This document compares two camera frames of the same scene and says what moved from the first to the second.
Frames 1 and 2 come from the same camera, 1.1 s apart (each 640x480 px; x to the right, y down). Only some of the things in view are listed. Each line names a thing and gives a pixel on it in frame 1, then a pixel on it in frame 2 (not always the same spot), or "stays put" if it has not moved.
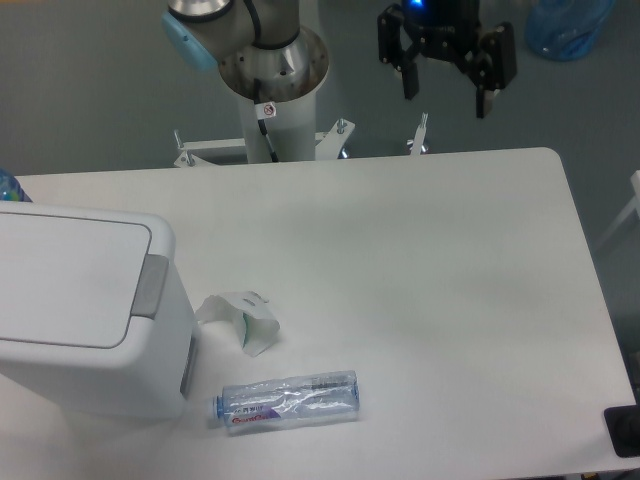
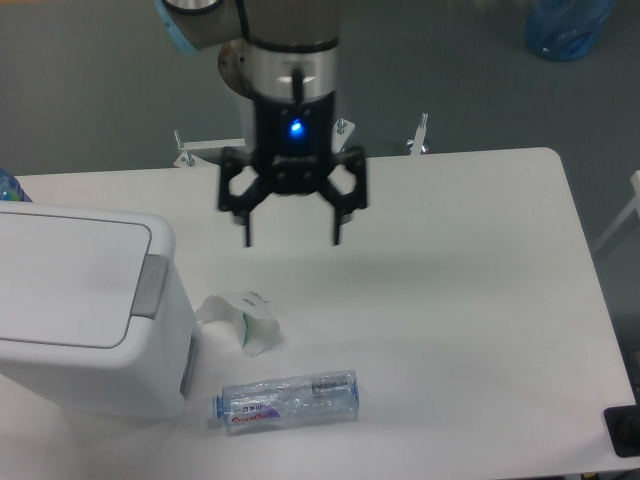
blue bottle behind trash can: (10, 189) stays put
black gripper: (448, 28) -> (294, 149)
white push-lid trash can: (96, 317) stays put
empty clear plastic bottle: (308, 399) stays put
